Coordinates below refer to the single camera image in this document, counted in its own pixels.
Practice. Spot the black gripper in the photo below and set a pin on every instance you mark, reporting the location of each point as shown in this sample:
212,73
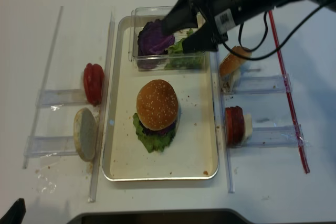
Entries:
184,15

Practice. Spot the sesame top bun front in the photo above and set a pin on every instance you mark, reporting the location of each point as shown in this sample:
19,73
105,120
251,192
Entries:
157,104

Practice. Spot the sesame bun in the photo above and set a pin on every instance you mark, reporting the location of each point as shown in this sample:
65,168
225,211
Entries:
231,62
157,104

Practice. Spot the green lettuce in container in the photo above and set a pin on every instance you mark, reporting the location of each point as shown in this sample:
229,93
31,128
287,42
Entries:
177,47

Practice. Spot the red meat slices right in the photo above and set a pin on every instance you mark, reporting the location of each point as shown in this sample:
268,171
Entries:
235,126

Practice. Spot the white cheese block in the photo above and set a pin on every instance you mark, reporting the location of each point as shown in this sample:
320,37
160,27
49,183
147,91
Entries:
248,126

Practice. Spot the red tomato slices left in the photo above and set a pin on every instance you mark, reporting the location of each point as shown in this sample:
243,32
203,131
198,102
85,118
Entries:
93,78

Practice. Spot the green lettuce on stack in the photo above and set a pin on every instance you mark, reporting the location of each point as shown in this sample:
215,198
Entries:
154,140

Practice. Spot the purple cabbage leaf in container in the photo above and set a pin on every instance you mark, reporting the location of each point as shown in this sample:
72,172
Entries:
151,41

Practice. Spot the clear plastic container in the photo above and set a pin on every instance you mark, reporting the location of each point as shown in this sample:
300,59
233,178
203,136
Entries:
139,18

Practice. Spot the sesame top bun rear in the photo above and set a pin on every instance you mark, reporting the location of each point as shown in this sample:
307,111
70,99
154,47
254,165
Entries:
231,62

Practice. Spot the purple cabbage leaf on stack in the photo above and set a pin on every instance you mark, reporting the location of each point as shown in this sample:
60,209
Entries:
157,130

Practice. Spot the metal baking tray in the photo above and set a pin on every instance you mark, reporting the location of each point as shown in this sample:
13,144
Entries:
193,152

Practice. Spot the bun half left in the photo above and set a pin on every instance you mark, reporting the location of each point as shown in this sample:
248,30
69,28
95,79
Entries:
85,134

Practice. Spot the dark monitor edge bottom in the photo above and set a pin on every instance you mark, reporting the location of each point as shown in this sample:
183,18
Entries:
167,216

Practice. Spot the black object bottom left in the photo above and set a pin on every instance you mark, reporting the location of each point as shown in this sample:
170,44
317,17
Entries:
15,214

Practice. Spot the clear rail right of tray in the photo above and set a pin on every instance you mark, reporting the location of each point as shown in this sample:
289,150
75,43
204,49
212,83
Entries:
219,112

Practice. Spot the clear rail of tray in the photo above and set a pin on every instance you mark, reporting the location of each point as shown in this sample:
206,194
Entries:
219,112
102,115

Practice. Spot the clear rail left of tray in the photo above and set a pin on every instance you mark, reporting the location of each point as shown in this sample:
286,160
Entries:
102,115

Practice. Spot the red plastic rail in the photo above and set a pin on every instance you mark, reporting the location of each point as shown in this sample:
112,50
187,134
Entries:
298,132

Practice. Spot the clear rail far left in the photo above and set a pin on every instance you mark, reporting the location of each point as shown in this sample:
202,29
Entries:
29,142

